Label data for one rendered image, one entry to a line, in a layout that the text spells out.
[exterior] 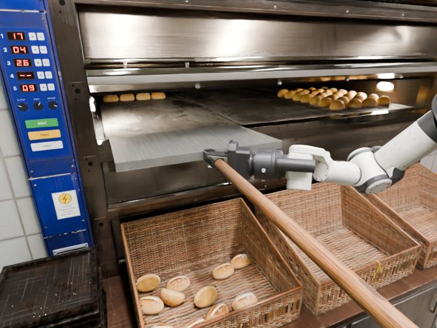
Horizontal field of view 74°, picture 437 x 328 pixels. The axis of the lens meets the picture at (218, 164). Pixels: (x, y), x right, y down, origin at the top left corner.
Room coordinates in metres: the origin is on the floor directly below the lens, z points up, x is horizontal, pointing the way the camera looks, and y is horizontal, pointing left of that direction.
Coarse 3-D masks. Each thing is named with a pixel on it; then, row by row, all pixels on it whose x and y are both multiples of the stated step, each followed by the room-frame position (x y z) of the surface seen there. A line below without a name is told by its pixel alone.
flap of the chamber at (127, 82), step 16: (96, 80) 0.87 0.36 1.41; (112, 80) 0.89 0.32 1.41; (128, 80) 0.91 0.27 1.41; (144, 80) 0.92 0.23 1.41; (160, 80) 0.94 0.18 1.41; (176, 80) 0.96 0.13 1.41; (192, 80) 0.98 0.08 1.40; (208, 80) 1.00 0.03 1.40; (224, 80) 1.03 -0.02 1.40; (240, 80) 1.07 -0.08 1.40; (256, 80) 1.12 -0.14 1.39; (272, 80) 1.18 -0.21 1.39; (288, 80) 1.24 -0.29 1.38; (304, 80) 1.30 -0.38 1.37; (320, 80) 1.38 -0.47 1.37; (336, 80) 1.46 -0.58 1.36
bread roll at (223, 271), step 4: (220, 264) 0.99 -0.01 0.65; (224, 264) 0.99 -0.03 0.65; (228, 264) 0.99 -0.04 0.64; (216, 268) 0.97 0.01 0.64; (220, 268) 0.97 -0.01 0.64; (224, 268) 0.97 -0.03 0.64; (228, 268) 0.98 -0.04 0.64; (232, 268) 0.99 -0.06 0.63; (216, 272) 0.96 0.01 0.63; (220, 272) 0.96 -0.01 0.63; (224, 272) 0.96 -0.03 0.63; (228, 272) 0.97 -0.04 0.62; (232, 272) 0.98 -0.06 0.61; (216, 276) 0.95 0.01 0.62; (220, 276) 0.95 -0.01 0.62; (224, 276) 0.95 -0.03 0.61; (228, 276) 0.96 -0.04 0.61
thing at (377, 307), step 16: (240, 176) 0.65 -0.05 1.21; (256, 192) 0.56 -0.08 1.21; (272, 208) 0.50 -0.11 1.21; (288, 224) 0.44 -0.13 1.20; (304, 240) 0.40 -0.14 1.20; (320, 256) 0.36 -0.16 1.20; (336, 272) 0.33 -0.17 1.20; (352, 272) 0.32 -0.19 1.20; (352, 288) 0.30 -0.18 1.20; (368, 288) 0.29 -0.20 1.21; (368, 304) 0.27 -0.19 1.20; (384, 304) 0.27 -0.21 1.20; (384, 320) 0.25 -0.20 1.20; (400, 320) 0.25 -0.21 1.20
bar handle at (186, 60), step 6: (90, 60) 0.91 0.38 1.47; (96, 60) 0.92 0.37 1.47; (102, 60) 0.93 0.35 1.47; (108, 60) 0.93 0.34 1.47; (114, 60) 0.94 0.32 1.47; (120, 60) 0.95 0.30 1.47; (126, 60) 0.95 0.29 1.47; (132, 60) 0.96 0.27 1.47; (138, 60) 0.97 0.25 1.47; (144, 60) 0.98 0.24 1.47; (150, 60) 0.98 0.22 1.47; (156, 60) 0.99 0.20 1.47; (162, 60) 1.00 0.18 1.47; (168, 60) 1.00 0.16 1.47; (174, 60) 1.01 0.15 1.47; (180, 60) 1.02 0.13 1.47; (186, 60) 1.03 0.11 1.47; (192, 60) 1.04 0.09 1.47; (126, 66) 0.95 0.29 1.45; (186, 66) 1.02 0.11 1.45
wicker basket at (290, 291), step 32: (128, 224) 0.99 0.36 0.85; (192, 224) 1.08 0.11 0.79; (256, 224) 1.06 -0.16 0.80; (128, 256) 0.84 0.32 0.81; (160, 256) 0.99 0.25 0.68; (224, 256) 1.09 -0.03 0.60; (256, 256) 1.05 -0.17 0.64; (160, 288) 0.91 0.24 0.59; (192, 288) 0.91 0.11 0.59; (224, 288) 0.91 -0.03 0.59; (256, 288) 0.91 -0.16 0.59; (288, 288) 0.84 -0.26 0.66; (160, 320) 0.76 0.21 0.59; (224, 320) 0.65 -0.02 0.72; (256, 320) 0.76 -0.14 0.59; (288, 320) 0.76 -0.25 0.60
